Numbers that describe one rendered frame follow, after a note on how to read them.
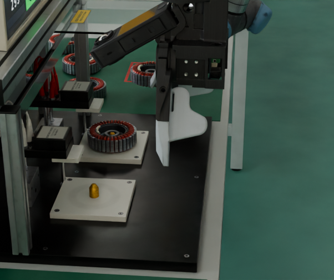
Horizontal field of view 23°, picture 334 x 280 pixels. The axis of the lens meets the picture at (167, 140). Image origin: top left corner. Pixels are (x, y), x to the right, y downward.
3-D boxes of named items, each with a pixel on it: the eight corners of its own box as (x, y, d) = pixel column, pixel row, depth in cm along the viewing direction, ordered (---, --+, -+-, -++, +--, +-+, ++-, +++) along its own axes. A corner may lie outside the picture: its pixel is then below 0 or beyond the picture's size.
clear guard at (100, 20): (187, 26, 191) (187, 1, 188) (179, 61, 169) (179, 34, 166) (51, 22, 193) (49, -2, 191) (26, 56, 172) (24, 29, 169)
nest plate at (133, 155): (148, 135, 192) (148, 130, 191) (141, 164, 178) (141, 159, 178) (86, 133, 193) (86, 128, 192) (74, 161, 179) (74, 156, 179)
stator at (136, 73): (173, 73, 220) (174, 60, 218) (170, 89, 210) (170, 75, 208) (133, 71, 221) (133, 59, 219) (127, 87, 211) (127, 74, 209)
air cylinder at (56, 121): (64, 139, 190) (63, 117, 187) (57, 153, 183) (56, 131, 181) (43, 138, 190) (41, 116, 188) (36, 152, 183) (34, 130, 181)
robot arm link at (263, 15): (243, 44, 196) (209, 17, 199) (264, 31, 205) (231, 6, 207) (258, 18, 191) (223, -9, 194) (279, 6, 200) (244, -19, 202)
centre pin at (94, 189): (99, 193, 164) (99, 181, 163) (97, 198, 162) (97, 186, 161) (90, 193, 164) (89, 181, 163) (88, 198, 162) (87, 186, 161)
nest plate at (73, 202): (135, 184, 170) (135, 179, 169) (126, 222, 156) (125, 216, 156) (65, 181, 171) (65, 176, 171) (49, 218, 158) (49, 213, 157)
